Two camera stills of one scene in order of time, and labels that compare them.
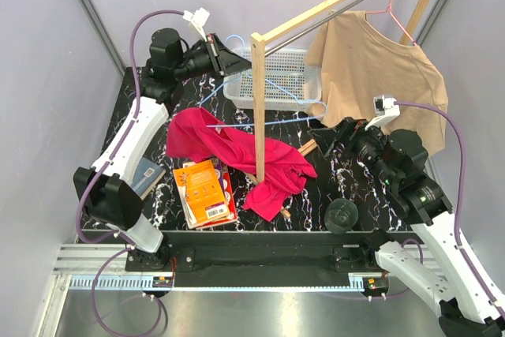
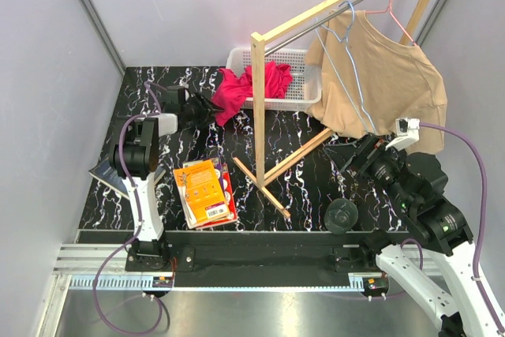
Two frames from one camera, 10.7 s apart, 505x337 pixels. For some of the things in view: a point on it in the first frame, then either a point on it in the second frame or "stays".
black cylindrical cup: x=340 y=216 stays
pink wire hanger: x=390 y=8 stays
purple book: x=218 y=169 stays
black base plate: x=257 y=253 stays
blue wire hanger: x=274 y=84 → x=321 y=26
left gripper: x=222 y=60 → x=207 y=109
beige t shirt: x=356 y=61 stays
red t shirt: x=200 y=136 → x=230 y=90
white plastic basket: x=291 y=85 stays
